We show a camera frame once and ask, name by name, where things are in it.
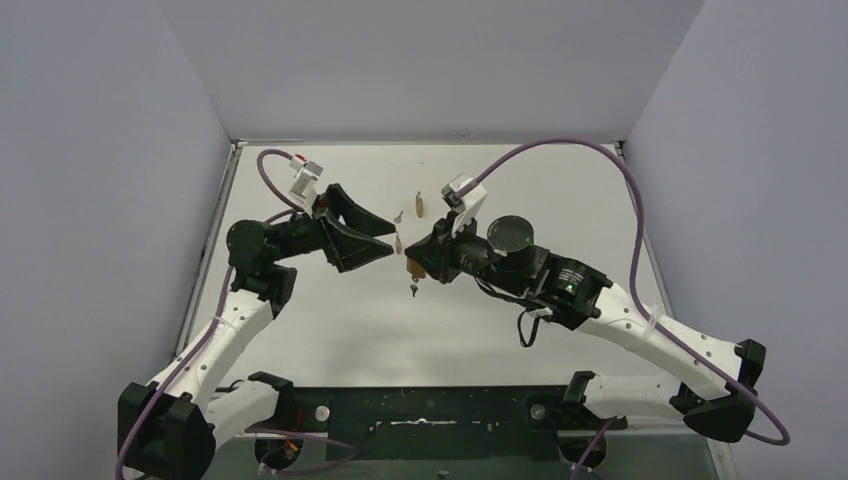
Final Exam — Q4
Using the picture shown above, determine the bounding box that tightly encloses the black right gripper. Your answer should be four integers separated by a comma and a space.
407, 208, 527, 296

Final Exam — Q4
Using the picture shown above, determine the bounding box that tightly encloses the large brass padlock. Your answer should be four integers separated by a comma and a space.
414, 191, 425, 218

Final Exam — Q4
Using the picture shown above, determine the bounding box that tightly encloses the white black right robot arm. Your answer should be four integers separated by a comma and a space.
405, 215, 766, 443

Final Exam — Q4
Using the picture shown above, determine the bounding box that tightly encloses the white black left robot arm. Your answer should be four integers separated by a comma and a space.
114, 184, 396, 479

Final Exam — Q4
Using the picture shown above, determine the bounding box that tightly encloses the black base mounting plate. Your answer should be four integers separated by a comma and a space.
252, 385, 608, 473

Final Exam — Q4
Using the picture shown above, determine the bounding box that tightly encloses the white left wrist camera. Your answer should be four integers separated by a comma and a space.
288, 154, 324, 216

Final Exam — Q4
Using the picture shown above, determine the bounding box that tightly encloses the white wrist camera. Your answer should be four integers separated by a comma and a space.
441, 174, 487, 237
288, 154, 324, 216

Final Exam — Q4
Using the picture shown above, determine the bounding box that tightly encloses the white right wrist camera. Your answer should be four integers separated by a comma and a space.
441, 174, 487, 237

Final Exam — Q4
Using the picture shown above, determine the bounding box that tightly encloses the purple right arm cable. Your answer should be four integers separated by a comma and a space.
457, 138, 792, 480

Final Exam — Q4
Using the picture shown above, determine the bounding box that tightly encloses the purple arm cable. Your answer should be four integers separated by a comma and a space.
114, 148, 309, 480
457, 138, 792, 480

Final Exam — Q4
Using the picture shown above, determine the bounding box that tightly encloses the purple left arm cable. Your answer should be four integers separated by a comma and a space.
114, 148, 309, 480

